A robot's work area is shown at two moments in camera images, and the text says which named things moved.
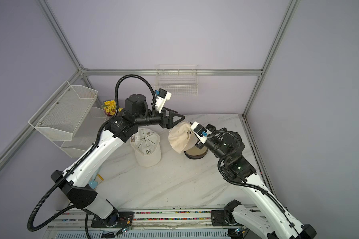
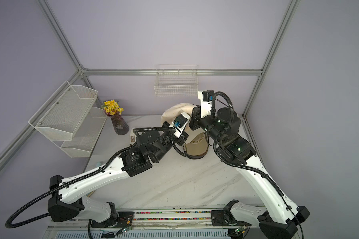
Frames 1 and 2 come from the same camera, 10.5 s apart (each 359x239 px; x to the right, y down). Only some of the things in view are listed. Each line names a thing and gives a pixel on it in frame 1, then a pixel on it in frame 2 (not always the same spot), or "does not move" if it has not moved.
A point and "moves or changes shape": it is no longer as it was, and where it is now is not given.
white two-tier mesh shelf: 70,119 does not move
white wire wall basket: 178,79 does not move
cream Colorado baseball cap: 179,136 moves or changes shape
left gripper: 168,124 → 180,141
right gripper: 201,146 → 198,120
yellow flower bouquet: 109,107 does not move
